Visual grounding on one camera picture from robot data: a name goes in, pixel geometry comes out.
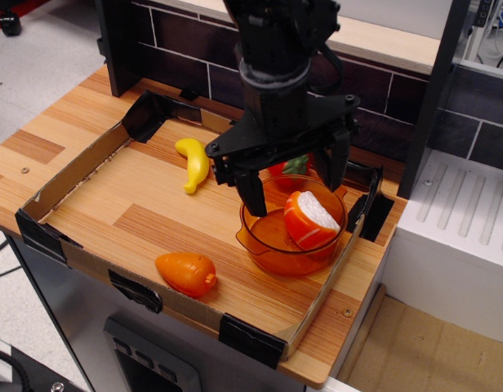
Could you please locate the cardboard fence with black tape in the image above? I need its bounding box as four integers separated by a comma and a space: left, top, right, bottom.
16, 91, 392, 368

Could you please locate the orange toy carrot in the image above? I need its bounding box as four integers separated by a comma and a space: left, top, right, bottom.
155, 252, 217, 297

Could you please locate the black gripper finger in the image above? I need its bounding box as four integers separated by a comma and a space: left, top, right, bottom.
235, 171, 267, 217
312, 131, 350, 192

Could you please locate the white toy sink drainboard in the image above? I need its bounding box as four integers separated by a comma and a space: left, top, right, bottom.
382, 150, 503, 343

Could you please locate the dark grey vertical post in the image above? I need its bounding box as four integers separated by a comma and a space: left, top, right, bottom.
398, 1, 470, 199

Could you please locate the grey toy oven panel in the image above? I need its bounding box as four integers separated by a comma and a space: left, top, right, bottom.
104, 318, 202, 391

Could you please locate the yellow toy banana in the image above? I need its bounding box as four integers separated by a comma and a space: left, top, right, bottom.
175, 137, 210, 194

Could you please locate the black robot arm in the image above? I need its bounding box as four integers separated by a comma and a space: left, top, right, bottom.
206, 1, 360, 217

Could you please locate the red toy strawberry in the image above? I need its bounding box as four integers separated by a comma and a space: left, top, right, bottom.
268, 154, 310, 187

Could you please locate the light wooden shelf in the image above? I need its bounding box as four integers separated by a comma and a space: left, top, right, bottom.
147, 1, 439, 75

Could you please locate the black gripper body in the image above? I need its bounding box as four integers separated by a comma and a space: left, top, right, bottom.
206, 69, 360, 186

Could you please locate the orange white toy sushi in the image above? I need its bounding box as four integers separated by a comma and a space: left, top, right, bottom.
283, 191, 341, 251

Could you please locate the black caster wheel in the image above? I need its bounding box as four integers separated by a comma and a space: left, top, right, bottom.
0, 10, 22, 37

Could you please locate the transparent orange plastic pot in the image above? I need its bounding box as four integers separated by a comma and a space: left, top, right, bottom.
236, 176, 348, 277

